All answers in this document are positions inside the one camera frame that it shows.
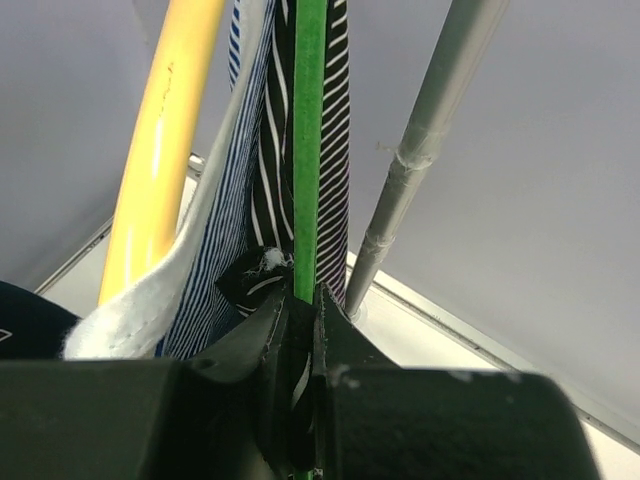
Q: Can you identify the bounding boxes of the black white striped tank top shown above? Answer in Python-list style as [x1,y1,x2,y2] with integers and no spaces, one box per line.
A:
[214,0,354,436]

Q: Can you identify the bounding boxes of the yellow wooden hanger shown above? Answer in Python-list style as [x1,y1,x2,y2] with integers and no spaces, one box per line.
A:
[98,0,225,304]

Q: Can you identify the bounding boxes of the blue white striped top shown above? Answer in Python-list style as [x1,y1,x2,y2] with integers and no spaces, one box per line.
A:
[62,1,275,360]

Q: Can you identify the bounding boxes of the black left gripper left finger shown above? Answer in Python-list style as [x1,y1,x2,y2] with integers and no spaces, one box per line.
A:
[179,287,295,479]

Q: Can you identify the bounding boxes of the silver white clothes rack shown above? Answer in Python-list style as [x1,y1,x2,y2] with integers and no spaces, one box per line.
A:
[345,0,510,317]

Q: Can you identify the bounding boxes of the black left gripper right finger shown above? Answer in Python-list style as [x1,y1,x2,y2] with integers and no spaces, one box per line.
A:
[312,285,405,479]

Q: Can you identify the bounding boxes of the green plastic hanger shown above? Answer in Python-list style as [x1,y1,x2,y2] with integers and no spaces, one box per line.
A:
[288,1,328,479]

